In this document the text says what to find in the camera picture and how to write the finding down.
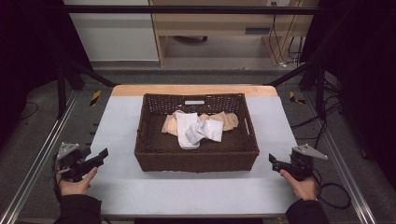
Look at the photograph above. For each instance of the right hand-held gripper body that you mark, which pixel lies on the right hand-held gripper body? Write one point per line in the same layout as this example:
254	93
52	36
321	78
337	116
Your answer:
302	166

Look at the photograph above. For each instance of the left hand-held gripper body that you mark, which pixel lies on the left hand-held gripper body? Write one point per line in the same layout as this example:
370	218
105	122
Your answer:
70	155

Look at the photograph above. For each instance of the person's right hand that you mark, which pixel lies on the person's right hand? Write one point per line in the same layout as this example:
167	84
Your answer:
303	189

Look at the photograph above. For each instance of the person's left hand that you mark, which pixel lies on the person's left hand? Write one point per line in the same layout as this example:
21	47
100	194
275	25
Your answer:
76	187

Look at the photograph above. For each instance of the yellow black floor tape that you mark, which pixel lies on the yellow black floor tape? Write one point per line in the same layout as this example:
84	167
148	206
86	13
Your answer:
95	98
294	98

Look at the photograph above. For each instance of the beige sock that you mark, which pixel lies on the beige sock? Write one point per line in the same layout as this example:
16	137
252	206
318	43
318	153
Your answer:
229	120
169	126

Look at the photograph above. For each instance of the black stand strut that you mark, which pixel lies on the black stand strut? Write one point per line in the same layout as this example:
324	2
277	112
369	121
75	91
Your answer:
319	90
62	90

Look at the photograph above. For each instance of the white sock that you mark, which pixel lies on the white sock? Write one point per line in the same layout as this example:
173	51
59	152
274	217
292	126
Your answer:
210	129
185	130

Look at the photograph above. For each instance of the brown wicker basket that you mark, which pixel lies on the brown wicker basket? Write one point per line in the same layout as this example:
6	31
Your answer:
193	158

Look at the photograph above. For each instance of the white table mat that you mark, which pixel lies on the white table mat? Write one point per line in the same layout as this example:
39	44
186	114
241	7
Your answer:
193	193

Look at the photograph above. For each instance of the black curtain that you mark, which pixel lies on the black curtain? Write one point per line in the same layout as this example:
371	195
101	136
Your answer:
28	56
364	77

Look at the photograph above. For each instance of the white cabinet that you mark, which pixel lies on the white cabinet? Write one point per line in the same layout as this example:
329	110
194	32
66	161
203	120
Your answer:
115	40

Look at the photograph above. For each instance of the wooden desk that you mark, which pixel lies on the wooden desk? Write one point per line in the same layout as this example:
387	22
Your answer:
218	26

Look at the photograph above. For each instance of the aluminium frame rail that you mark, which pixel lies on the aluminium frame rail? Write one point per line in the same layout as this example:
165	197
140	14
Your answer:
40	158
345	174

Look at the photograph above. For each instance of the white wall socket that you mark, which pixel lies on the white wall socket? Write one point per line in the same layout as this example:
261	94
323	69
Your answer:
278	2

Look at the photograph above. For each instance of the black horizontal frame bar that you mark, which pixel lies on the black horizontal frame bar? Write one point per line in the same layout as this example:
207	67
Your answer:
186	9

